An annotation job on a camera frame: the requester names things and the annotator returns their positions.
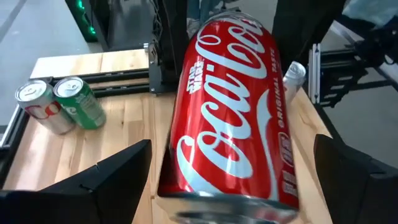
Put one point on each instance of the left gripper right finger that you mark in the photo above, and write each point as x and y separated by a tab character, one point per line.
357	193

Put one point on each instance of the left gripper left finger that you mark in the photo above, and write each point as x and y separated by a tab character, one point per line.
93	196

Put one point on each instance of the green Sprite can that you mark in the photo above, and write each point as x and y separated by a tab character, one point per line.
81	99

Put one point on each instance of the red Coca-Cola original can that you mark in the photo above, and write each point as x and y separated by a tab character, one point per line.
230	124

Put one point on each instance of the silver Diet Coke can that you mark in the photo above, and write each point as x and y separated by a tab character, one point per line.
293	77
40	105

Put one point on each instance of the dark grey metal stand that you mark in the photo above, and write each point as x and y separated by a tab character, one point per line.
342	74

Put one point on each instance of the black computer with green lights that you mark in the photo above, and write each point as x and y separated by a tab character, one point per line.
84	21

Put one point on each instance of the black aluminium table frame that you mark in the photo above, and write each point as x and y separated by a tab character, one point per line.
121	74

